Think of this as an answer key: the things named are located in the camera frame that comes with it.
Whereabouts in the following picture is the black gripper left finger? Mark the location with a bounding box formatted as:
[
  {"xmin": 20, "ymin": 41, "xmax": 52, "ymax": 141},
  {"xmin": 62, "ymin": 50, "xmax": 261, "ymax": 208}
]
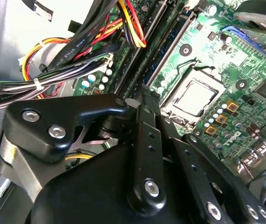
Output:
[{"xmin": 0, "ymin": 85, "xmax": 168, "ymax": 212}]

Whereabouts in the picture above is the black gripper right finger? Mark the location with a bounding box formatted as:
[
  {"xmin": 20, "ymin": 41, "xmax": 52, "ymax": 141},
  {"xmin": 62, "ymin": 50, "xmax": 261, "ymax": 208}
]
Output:
[{"xmin": 150, "ymin": 91, "xmax": 266, "ymax": 224}]

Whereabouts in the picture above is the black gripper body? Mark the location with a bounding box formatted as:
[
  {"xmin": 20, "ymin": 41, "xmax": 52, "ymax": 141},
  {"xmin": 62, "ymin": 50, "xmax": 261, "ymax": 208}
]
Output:
[{"xmin": 25, "ymin": 142, "xmax": 194, "ymax": 224}]

